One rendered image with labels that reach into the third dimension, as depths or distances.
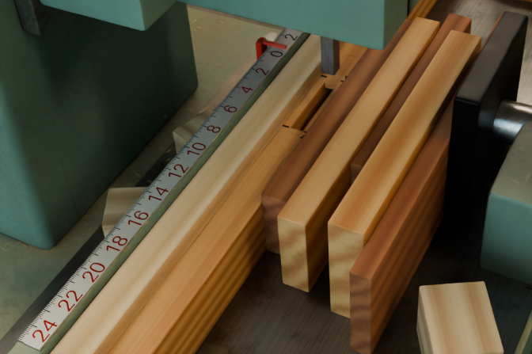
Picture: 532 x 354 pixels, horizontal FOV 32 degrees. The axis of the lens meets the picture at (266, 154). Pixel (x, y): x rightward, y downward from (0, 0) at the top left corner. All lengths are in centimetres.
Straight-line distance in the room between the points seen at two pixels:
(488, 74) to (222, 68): 38
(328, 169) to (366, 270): 8
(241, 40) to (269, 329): 43
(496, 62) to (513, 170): 6
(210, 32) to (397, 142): 42
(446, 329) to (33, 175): 32
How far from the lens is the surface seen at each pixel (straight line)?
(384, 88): 57
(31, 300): 69
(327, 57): 58
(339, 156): 52
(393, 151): 50
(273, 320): 52
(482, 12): 74
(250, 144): 54
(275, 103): 57
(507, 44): 54
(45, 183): 68
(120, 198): 68
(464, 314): 47
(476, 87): 51
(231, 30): 90
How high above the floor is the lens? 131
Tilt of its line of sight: 42 degrees down
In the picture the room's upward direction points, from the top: 5 degrees counter-clockwise
